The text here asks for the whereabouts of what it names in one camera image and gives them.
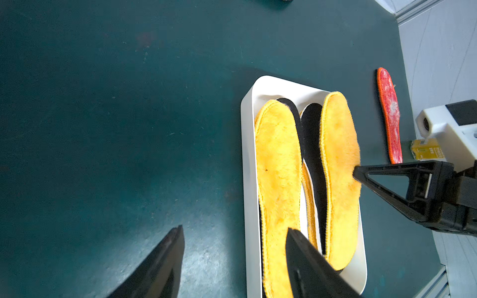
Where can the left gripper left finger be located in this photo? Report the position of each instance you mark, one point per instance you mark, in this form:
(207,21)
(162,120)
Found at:
(158,276)

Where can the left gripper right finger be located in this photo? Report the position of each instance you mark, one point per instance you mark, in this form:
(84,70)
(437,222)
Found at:
(309,274)

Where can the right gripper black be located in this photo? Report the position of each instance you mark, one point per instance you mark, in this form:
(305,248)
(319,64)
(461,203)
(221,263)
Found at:
(427,192)

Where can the orange insole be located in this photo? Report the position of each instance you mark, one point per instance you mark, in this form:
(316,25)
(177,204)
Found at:
(279,178)
(310,206)
(340,154)

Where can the red insole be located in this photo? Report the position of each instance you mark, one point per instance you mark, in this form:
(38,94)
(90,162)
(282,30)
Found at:
(390,108)

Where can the white storage box tray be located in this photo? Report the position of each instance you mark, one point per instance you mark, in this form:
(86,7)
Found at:
(264,89)

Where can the green table mat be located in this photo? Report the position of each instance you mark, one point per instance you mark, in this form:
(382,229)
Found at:
(121,120)

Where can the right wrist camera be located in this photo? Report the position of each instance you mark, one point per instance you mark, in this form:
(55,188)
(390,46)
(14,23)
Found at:
(454,126)

